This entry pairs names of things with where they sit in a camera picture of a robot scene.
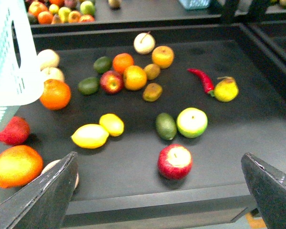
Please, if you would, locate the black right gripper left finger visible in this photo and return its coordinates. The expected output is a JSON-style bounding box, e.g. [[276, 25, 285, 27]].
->
[[0, 152, 78, 229]]

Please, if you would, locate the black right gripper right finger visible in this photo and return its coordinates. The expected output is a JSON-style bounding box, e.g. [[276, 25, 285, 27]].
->
[[241, 153, 286, 229]]

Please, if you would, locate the large yellow lemon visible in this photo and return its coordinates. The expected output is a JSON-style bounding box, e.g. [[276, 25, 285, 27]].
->
[[71, 124, 109, 149]]

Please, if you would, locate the small yellow lemon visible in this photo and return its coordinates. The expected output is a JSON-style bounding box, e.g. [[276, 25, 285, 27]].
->
[[99, 113, 124, 137]]

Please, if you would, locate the light blue plastic basket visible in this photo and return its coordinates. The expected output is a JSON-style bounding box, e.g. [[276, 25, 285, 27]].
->
[[0, 0, 44, 131]]

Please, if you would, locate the blue basket on far shelf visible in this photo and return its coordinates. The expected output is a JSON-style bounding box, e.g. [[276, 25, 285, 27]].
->
[[179, 0, 211, 10]]

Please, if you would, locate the peach far shelf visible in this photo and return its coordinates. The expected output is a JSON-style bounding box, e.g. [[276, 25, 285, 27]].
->
[[108, 0, 122, 10]]

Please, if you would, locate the pink peach front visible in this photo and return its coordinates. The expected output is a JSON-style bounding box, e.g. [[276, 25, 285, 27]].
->
[[41, 159, 79, 189]]

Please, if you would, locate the orange mango left edge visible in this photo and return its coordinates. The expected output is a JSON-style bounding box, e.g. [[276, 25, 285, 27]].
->
[[0, 145, 43, 188]]

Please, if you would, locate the red fruit behind finger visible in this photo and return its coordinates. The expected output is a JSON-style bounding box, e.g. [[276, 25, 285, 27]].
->
[[0, 116, 31, 146]]

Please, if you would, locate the red apple front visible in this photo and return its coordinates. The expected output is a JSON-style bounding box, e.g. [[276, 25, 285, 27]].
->
[[157, 144, 193, 180]]

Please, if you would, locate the large orange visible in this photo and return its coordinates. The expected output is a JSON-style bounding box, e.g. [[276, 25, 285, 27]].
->
[[39, 79, 71, 110]]

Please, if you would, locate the yellow green pear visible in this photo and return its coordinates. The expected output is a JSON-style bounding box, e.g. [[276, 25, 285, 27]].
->
[[214, 76, 239, 103]]

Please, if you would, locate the red chili pepper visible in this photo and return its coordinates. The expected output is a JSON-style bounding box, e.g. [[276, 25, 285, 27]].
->
[[187, 68, 215, 97]]

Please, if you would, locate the green lime front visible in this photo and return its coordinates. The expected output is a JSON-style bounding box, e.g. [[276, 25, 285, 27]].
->
[[78, 77, 99, 95]]

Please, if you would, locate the green lime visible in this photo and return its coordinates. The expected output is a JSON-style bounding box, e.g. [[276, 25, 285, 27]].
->
[[93, 56, 112, 74], [78, 77, 99, 95]]

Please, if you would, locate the green avocado near apple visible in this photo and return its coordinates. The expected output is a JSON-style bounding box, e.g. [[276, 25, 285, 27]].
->
[[155, 113, 177, 141]]

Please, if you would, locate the white pear front left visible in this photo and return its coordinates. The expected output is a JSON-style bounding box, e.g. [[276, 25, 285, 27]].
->
[[41, 67, 65, 82]]

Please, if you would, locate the white pear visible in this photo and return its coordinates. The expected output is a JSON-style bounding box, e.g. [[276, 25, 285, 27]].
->
[[37, 49, 60, 71], [41, 67, 65, 82], [133, 31, 155, 54]]

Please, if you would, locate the black front fruit tray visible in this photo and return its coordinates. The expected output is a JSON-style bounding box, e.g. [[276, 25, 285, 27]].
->
[[0, 24, 286, 229]]

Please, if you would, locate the black fruit tray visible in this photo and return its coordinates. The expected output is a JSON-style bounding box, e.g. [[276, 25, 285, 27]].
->
[[0, 24, 286, 229], [31, 0, 286, 34]]

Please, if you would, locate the red yellow apple centre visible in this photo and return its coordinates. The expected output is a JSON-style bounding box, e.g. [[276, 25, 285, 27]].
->
[[100, 70, 124, 94]]

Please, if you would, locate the white pear back left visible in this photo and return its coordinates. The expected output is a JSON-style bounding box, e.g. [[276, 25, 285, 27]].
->
[[37, 49, 60, 71]]

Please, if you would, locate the green lime back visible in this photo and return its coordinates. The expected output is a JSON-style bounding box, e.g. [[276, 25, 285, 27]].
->
[[93, 56, 112, 74]]

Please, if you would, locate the brown kiwi lower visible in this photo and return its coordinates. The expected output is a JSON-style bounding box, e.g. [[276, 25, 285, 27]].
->
[[143, 83, 163, 102]]

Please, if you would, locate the brown kiwi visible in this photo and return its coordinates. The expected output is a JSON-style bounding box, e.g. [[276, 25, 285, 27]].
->
[[143, 83, 163, 102], [144, 63, 161, 80]]

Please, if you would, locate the orange yellow apple centre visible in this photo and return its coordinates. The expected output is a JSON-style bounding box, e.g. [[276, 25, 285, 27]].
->
[[123, 65, 147, 91]]

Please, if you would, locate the orange yellow apple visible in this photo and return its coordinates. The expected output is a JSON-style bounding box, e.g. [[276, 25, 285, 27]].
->
[[123, 65, 147, 91], [152, 46, 174, 69]]

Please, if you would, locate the small tangerine centre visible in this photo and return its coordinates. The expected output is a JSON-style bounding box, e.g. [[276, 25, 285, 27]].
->
[[112, 53, 134, 74]]

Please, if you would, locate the brown kiwi upper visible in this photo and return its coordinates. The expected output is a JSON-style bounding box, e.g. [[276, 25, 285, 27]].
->
[[144, 63, 161, 80]]

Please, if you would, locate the orange yellow apple back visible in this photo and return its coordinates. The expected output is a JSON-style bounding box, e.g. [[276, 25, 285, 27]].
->
[[152, 46, 174, 69]]

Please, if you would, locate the white pear back right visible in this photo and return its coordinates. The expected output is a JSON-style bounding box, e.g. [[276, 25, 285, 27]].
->
[[133, 31, 155, 54]]

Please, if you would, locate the green apple far pile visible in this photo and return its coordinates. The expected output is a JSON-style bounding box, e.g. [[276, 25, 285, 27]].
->
[[80, 0, 95, 16]]

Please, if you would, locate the black far fruit tray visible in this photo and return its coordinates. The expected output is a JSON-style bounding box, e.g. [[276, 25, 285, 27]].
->
[[31, 0, 286, 34]]

